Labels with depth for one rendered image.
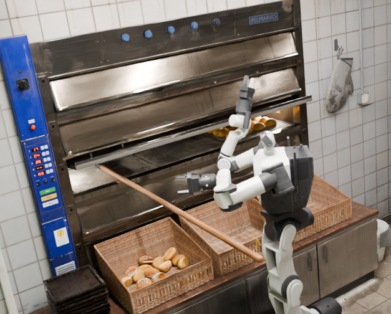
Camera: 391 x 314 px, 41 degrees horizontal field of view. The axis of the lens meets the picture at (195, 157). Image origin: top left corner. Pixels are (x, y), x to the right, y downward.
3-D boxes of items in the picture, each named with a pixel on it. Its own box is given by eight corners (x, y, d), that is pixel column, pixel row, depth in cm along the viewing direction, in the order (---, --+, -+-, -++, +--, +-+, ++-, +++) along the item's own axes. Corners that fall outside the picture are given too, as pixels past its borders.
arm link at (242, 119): (244, 108, 307) (241, 128, 308) (230, 105, 301) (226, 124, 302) (257, 110, 298) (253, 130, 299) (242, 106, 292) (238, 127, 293)
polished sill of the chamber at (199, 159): (72, 200, 321) (70, 194, 320) (295, 129, 405) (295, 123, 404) (75, 203, 317) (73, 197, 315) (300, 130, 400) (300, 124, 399)
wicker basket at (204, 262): (99, 283, 334) (91, 245, 325) (175, 252, 361) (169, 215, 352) (133, 318, 294) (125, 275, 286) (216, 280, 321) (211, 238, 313)
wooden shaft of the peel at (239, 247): (265, 262, 219) (264, 255, 218) (259, 265, 218) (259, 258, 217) (104, 168, 360) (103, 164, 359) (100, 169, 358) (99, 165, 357)
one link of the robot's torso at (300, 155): (308, 192, 300) (304, 133, 289) (318, 218, 268) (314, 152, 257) (255, 197, 303) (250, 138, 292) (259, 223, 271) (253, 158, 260)
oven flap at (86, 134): (66, 156, 306) (55, 123, 306) (298, 91, 390) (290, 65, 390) (68, 155, 302) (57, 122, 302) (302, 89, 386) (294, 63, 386)
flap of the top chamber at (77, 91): (57, 113, 299) (46, 79, 298) (296, 56, 382) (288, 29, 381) (59, 111, 295) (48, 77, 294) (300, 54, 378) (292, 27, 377)
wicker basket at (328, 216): (249, 222, 390) (245, 187, 382) (306, 199, 416) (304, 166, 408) (293, 245, 350) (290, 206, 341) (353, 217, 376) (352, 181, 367)
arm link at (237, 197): (226, 217, 253) (268, 198, 254) (216, 193, 250) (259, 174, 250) (221, 210, 264) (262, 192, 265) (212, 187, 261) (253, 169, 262)
